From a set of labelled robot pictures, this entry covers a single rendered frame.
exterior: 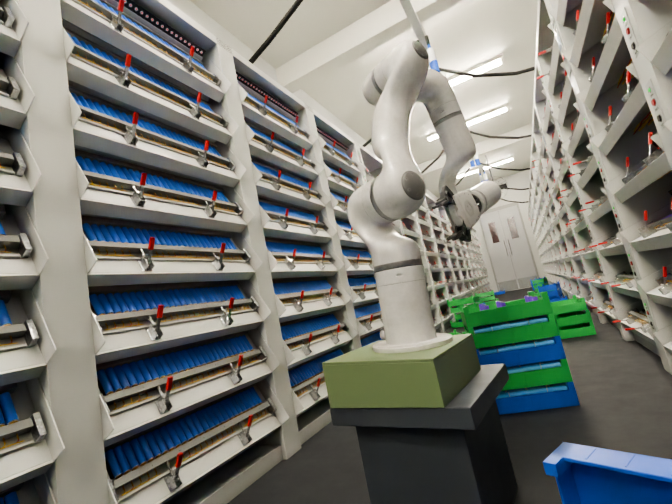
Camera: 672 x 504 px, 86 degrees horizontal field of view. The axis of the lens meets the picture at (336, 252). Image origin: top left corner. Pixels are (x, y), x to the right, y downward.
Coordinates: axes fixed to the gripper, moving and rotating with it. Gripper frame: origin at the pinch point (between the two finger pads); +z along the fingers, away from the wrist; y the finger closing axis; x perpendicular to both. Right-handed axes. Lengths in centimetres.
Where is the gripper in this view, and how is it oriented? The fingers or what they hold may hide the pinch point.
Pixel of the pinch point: (445, 221)
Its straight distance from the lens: 99.8
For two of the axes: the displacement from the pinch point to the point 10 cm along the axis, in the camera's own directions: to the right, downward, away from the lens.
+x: -6.3, 2.6, 7.3
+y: 4.3, 9.0, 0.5
